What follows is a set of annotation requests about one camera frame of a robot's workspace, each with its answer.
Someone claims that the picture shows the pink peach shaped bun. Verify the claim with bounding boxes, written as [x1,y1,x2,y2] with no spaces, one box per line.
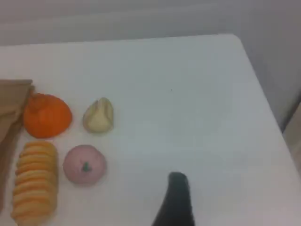
[62,144,107,186]

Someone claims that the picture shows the brown jute tote bag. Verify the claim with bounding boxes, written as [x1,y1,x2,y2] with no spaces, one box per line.
[0,79,35,212]

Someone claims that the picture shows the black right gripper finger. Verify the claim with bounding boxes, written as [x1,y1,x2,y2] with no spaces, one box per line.
[150,171,196,226]

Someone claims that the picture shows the long orange striped bread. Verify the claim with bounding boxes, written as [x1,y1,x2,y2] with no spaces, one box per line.
[10,140,59,226]

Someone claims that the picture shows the orange tangerine shaped pastry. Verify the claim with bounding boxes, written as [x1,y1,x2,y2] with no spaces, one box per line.
[23,93,73,139]

